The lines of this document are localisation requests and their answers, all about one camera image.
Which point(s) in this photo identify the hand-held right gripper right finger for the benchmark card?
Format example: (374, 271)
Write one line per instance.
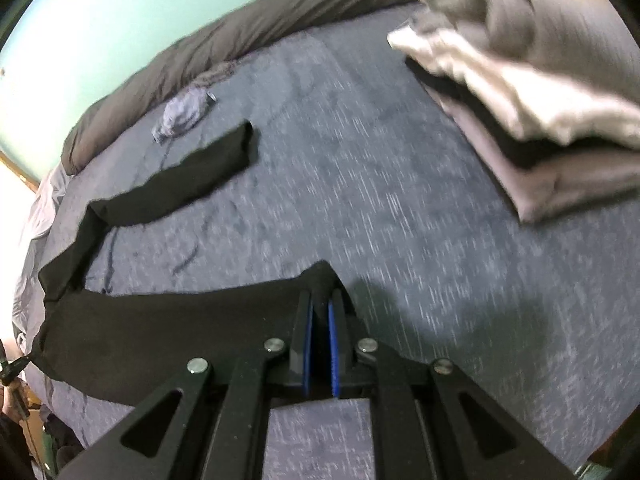
(333, 350)

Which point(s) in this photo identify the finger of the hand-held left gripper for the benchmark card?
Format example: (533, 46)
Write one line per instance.
(15, 366)

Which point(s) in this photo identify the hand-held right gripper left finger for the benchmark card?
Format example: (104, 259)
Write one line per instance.
(307, 350)

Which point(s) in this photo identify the black pants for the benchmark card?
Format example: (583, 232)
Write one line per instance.
(150, 325)

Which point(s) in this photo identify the pale window curtain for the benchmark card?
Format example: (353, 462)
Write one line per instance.
(15, 220)

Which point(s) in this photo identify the light grey blanket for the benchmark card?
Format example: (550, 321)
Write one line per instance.
(42, 210)

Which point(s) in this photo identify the wooden window trim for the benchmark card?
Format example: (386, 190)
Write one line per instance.
(20, 172)

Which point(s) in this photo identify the blue-grey striped small garment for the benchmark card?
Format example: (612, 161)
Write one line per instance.
(180, 115)

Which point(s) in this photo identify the black folded garment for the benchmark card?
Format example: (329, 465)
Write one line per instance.
(480, 115)

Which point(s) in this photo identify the light grey folded garment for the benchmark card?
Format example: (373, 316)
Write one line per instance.
(560, 185)

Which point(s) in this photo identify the dark grey small garment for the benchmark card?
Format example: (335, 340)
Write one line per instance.
(215, 72)

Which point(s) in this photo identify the white folded garment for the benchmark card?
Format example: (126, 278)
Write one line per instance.
(525, 97)

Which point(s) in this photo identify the dark grey rolled duvet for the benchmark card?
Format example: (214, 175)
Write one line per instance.
(225, 30)

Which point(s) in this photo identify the grey folded sweater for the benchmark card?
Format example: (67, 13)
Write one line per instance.
(540, 25)

